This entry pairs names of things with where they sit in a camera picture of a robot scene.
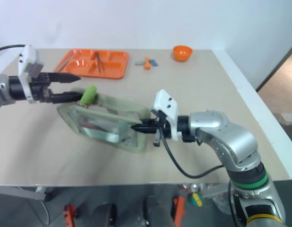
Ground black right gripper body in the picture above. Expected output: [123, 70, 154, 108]
[150, 112, 172, 140]

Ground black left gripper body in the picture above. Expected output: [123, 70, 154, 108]
[29, 72, 54, 104]

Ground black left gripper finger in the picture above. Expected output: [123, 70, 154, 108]
[52, 90, 84, 105]
[48, 72, 81, 84]

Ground green plush keychain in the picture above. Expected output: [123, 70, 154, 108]
[79, 85, 98, 106]

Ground clear zip storage bag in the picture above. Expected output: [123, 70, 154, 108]
[56, 87, 152, 155]

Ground dark chopstick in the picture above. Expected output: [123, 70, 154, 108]
[96, 50, 102, 73]

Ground utensils on tray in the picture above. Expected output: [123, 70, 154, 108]
[97, 52, 106, 71]

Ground orange compartment tray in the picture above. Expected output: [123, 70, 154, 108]
[53, 48, 130, 80]

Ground yellow and green object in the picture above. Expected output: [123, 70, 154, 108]
[188, 192, 204, 207]

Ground orange bowl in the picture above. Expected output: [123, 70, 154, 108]
[172, 45, 193, 63]

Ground orange-red clamp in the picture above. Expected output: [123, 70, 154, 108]
[172, 196, 186, 227]
[62, 203, 78, 227]

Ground pale cardboard box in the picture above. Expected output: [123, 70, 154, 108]
[280, 113, 292, 125]

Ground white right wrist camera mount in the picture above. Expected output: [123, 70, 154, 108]
[150, 89, 180, 142]

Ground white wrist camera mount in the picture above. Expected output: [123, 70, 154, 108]
[150, 89, 180, 142]
[18, 44, 46, 104]

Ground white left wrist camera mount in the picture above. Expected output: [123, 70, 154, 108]
[18, 44, 46, 104]

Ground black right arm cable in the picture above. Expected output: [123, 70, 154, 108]
[152, 129, 239, 227]

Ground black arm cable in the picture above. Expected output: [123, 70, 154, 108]
[0, 44, 26, 54]
[152, 129, 239, 227]

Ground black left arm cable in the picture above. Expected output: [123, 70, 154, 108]
[0, 44, 26, 54]

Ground grey metal table frame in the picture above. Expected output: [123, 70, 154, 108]
[0, 185, 47, 201]

